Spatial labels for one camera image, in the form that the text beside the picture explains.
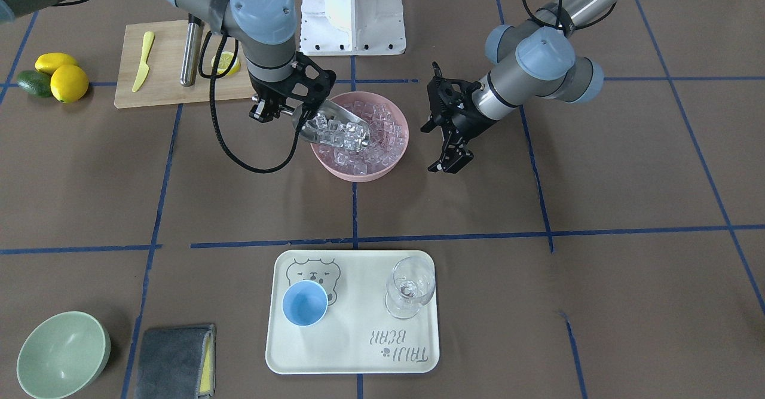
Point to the metal ice scoop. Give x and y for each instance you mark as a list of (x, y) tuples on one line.
[(332, 125)]

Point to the grey folded cloth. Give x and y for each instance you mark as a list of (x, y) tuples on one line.
[(177, 362)]

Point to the green bowl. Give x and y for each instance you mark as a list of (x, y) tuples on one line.
[(63, 355)]

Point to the wooden cutting board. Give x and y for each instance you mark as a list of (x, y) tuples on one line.
[(162, 86)]

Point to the pink bowl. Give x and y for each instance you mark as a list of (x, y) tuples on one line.
[(364, 169)]

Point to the pile of clear ice cubes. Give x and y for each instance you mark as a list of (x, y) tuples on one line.
[(364, 139)]

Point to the steel cylinder muddler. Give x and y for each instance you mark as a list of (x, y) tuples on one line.
[(191, 53)]

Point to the light blue plastic cup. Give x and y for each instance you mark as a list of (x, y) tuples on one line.
[(305, 303)]

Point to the half lemon slice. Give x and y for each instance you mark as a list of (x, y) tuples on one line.
[(228, 64)]

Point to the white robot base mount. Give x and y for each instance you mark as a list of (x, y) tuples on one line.
[(352, 28)]

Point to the clear wine glass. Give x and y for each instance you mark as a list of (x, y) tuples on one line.
[(410, 287)]

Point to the yellow plastic knife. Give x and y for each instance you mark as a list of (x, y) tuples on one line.
[(143, 66)]

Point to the green lime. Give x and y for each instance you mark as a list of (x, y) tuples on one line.
[(35, 83)]

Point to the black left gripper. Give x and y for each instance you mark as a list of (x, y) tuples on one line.
[(465, 117)]

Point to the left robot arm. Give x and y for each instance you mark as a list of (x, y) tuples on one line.
[(533, 59)]

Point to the cream bear tray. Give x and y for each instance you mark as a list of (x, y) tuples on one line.
[(357, 335)]

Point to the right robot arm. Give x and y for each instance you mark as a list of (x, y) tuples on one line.
[(266, 30)]

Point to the whole yellow lemon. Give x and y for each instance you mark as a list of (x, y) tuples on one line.
[(48, 63)]

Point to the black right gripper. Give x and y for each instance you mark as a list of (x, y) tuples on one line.
[(267, 103)]

